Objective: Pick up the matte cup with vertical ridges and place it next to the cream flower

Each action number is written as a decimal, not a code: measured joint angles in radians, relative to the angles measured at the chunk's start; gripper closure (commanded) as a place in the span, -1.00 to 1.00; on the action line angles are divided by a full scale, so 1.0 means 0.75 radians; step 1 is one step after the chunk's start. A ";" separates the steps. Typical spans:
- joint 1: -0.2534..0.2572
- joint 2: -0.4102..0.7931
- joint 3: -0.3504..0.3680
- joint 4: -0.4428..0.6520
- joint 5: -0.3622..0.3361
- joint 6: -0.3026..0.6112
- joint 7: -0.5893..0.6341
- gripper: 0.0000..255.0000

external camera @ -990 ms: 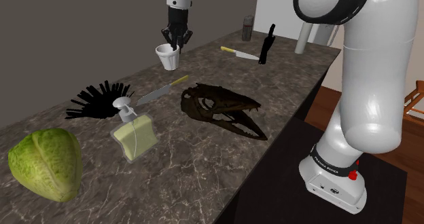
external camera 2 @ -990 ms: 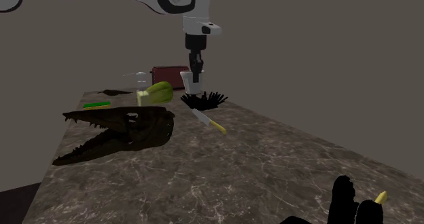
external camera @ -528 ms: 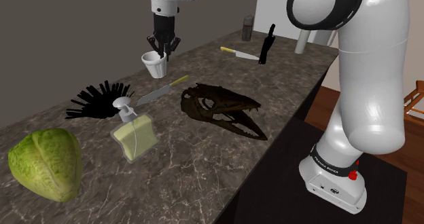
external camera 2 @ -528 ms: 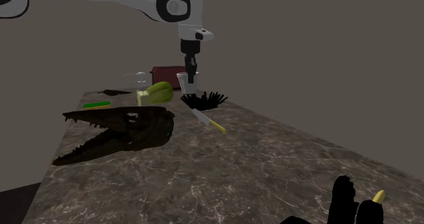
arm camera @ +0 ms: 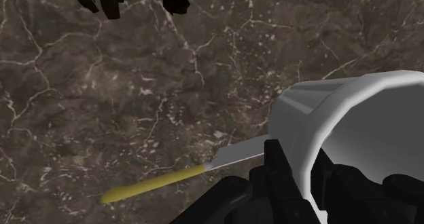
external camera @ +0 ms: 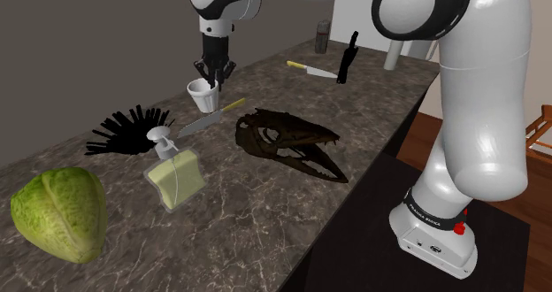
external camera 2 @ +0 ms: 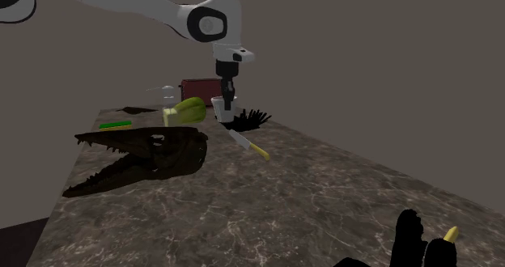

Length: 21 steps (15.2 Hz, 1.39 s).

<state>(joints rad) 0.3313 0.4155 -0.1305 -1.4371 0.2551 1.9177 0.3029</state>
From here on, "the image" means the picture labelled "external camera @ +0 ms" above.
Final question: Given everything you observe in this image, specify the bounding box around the grey cylindrical shaker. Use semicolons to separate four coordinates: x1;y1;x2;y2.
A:
314;19;333;55

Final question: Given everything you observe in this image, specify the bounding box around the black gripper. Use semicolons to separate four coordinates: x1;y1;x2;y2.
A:
193;34;237;92

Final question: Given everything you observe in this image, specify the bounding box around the green cabbage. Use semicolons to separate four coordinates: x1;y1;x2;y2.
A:
10;166;109;265

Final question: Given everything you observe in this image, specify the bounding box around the clear soap dispenser yellow liquid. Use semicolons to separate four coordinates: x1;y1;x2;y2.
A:
143;126;208;213

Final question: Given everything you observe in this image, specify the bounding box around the brown wooden chair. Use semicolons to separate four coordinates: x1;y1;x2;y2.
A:
525;104;552;158

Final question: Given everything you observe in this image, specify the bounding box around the black bottle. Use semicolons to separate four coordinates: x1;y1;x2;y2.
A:
336;30;360;85

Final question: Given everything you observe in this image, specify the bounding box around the knife with yellow handle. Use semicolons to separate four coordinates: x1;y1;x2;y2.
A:
286;59;340;80
176;96;248;140

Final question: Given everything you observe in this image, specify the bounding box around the black robot stand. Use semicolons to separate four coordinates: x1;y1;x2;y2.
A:
277;152;532;292

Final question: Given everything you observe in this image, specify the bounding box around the dark brown animal skull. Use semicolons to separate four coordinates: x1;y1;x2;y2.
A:
234;107;349;184

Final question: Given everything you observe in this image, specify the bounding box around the white ribbed cup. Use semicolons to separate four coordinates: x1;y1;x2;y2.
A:
186;77;220;114

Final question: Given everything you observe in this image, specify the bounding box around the black spiky brush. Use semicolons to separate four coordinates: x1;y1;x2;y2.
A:
84;104;176;157

